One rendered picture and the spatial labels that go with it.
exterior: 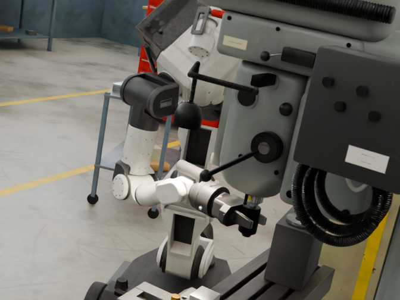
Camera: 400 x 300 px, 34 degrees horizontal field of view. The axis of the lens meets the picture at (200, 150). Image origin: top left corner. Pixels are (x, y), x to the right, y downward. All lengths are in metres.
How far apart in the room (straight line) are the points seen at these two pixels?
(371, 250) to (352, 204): 2.02
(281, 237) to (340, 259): 1.56
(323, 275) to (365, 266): 1.33
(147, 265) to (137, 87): 1.06
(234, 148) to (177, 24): 0.60
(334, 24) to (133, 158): 0.83
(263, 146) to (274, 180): 0.09
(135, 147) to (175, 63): 0.28
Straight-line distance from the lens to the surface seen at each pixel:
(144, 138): 1.94
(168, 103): 1.93
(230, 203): 1.65
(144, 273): 2.73
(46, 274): 3.83
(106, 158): 4.87
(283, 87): 1.46
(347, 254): 3.48
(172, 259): 2.56
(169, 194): 1.77
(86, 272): 3.88
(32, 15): 11.79
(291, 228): 1.95
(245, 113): 1.50
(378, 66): 1.10
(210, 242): 2.70
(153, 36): 2.00
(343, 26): 1.37
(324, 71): 1.13
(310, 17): 1.40
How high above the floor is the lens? 1.83
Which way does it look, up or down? 16 degrees down
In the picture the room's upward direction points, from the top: 11 degrees clockwise
